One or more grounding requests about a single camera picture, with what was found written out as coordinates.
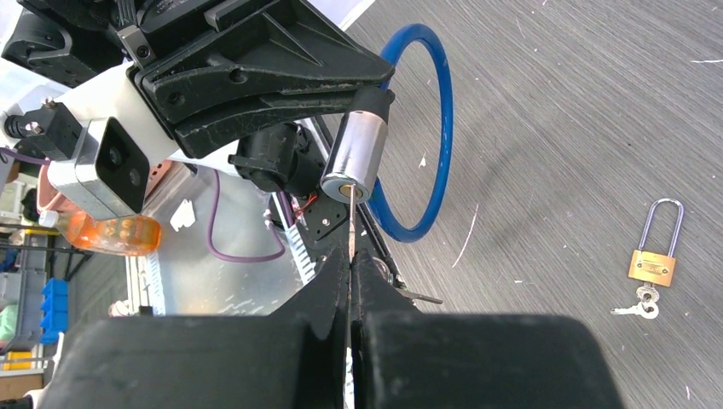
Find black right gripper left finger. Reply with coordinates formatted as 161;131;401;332
42;249;350;408

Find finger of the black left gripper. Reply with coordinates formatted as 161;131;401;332
173;89;356;158
135;1;394;125

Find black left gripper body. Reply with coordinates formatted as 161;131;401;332
119;1;266;74

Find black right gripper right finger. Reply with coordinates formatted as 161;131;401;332
350;250;623;408

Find small silver key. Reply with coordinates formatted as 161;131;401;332
348;184;356;264

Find blue cable lock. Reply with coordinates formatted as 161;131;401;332
321;23;454;243

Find silver key bunch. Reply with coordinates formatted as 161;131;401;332
610;283;660;320

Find brass padlock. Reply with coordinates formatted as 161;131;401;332
627;198;686;289

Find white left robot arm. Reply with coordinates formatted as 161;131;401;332
2;1;394;197

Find orange plastic bottle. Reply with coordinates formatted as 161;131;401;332
38;210;162;256

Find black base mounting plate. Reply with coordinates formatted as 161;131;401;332
269;190;408;290

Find pink perforated basket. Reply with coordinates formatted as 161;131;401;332
36;160;173;213

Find blue storage bin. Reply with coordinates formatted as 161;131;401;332
39;278;68;345

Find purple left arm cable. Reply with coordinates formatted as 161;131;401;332
0;147;298;265

